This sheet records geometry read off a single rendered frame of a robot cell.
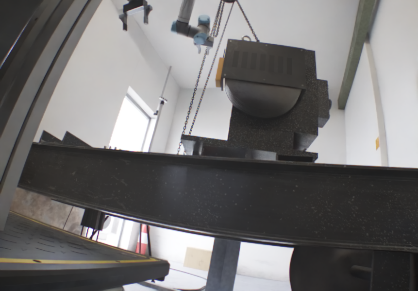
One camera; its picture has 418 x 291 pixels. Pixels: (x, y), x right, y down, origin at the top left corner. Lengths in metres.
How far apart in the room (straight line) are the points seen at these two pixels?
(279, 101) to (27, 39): 1.14
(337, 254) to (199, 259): 2.32
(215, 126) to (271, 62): 2.83
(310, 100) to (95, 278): 1.42
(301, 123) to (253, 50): 0.49
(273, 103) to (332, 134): 2.73
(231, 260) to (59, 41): 1.65
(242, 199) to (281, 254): 2.74
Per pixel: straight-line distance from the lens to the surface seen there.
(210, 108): 4.38
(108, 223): 5.21
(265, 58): 1.50
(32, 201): 2.39
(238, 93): 1.36
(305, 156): 1.35
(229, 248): 1.85
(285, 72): 1.46
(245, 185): 0.90
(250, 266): 3.63
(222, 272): 1.87
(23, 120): 0.44
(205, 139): 1.37
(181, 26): 1.57
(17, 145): 0.44
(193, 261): 3.41
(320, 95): 1.61
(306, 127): 1.46
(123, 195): 1.07
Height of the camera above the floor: 0.38
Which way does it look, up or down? 21 degrees up
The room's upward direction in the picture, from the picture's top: 11 degrees clockwise
